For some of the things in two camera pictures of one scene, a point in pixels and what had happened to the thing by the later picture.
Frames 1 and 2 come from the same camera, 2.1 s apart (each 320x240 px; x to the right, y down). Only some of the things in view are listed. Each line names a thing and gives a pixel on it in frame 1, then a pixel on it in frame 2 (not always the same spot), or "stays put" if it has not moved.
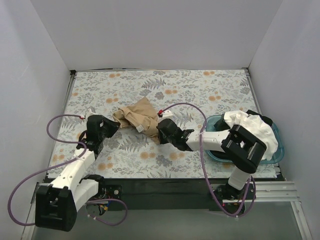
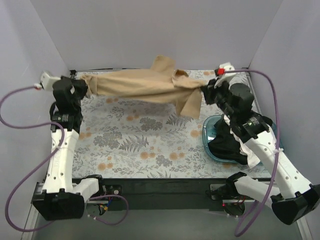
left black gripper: x=110 y=126 → x=80 y=86
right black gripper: x=161 y=128 → x=208 y=92
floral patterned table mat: x=190 y=96 stays put
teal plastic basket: x=210 y=126 stays put
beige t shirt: x=141 y=115 → x=161 y=80
